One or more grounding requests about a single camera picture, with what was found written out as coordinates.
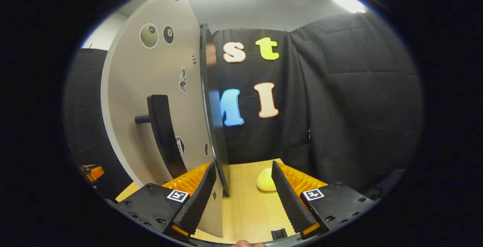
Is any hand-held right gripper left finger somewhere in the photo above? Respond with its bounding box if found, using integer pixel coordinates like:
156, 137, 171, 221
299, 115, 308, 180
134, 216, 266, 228
115, 161, 217, 240

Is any grey cabinet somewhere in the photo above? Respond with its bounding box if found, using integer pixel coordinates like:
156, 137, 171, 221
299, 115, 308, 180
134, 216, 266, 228
199, 23, 231, 197

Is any black cabinet door handle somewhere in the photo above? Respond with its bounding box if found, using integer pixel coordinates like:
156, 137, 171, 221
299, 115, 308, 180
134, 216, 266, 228
135, 94, 188, 179

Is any black backdrop cloth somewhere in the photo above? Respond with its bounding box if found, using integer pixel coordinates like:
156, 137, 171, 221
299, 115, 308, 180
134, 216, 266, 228
64, 13, 423, 202

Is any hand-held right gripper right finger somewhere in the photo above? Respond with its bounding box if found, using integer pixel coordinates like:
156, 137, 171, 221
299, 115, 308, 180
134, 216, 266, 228
271, 160, 380, 240

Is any narrow ceiling light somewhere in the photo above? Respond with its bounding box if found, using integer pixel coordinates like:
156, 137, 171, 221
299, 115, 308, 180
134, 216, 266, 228
332, 0, 366, 14

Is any yellow plush toy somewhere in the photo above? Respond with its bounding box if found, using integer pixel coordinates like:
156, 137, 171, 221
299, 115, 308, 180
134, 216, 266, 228
257, 168, 278, 192

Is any grey cabinet door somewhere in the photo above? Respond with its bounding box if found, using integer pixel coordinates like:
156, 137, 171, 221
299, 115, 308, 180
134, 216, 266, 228
100, 0, 224, 239

